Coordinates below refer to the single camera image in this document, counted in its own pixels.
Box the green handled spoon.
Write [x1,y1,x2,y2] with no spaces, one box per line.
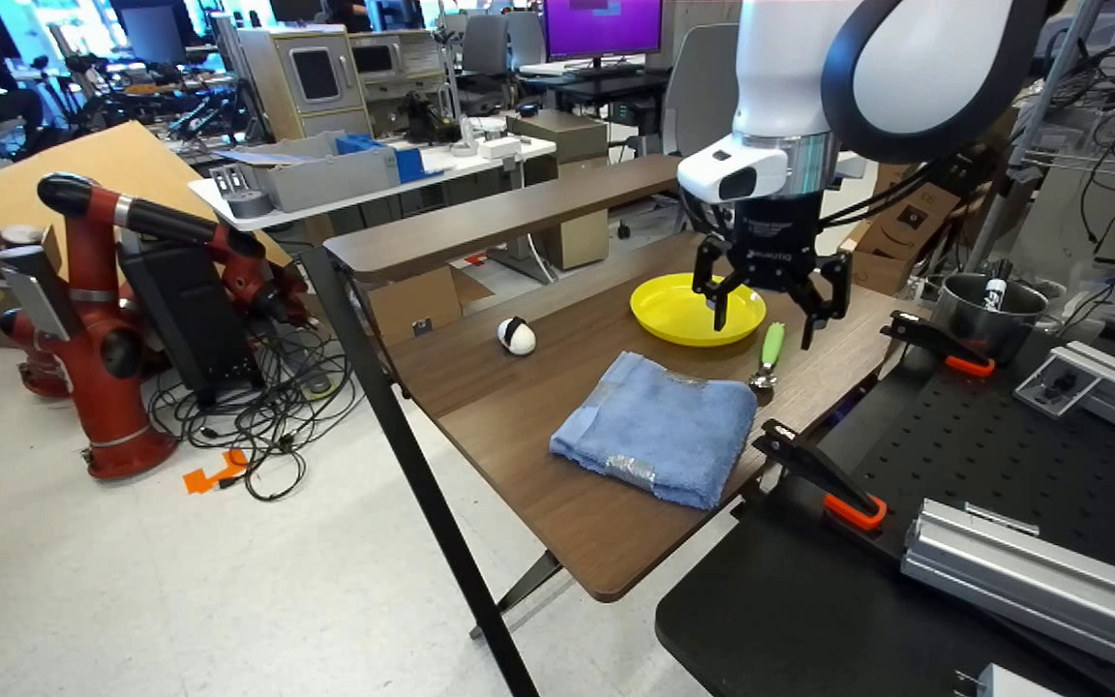
[751,320,788,401]

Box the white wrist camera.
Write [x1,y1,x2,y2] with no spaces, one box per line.
[677,134,837,205]

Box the purple monitor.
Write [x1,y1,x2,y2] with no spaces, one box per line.
[544,0,661,58]

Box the small steel pot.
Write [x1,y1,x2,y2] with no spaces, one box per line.
[932,270,1062,364]

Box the brown wooden shelf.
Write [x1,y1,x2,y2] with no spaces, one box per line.
[326,156,677,274]

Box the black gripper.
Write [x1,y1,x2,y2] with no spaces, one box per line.
[695,192,852,343]

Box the yellow plate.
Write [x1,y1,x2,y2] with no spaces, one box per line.
[628,270,767,350]

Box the short aluminium extrusion rail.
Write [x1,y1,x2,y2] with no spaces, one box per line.
[1016,341,1115,427]

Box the blue folded cloth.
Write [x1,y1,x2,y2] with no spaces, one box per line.
[550,352,754,512]

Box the orange black clamp near pot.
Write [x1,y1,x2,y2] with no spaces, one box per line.
[884,309,994,381]

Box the black perforated breadboard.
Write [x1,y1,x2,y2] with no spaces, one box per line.
[652,338,1115,697]

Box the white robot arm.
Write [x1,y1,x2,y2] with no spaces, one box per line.
[677,0,1062,330]

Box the long aluminium extrusion rail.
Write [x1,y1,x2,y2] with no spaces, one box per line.
[901,501,1115,666]

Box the orange floor tape piece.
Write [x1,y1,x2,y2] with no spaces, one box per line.
[184,445,249,496]

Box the large cardboard box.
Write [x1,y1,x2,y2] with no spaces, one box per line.
[0,121,296,270]

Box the orange black clamp near cloth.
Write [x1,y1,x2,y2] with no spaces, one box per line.
[754,417,890,533]

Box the red robot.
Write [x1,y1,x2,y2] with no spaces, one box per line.
[0,176,311,479]

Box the black white ball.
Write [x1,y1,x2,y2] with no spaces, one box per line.
[496,316,537,358]

